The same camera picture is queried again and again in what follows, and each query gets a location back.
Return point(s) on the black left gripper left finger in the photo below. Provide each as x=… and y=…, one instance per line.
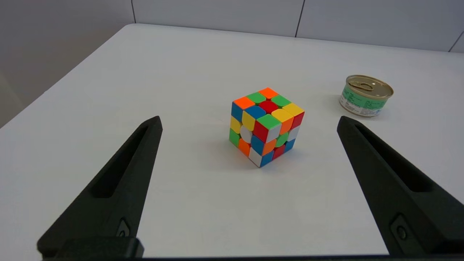
x=116, y=192

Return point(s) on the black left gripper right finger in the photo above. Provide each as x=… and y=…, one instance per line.
x=398, y=203

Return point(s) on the small tin can green label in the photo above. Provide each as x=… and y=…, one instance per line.
x=365, y=95

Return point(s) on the colourful puzzle cube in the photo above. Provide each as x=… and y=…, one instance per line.
x=266, y=127

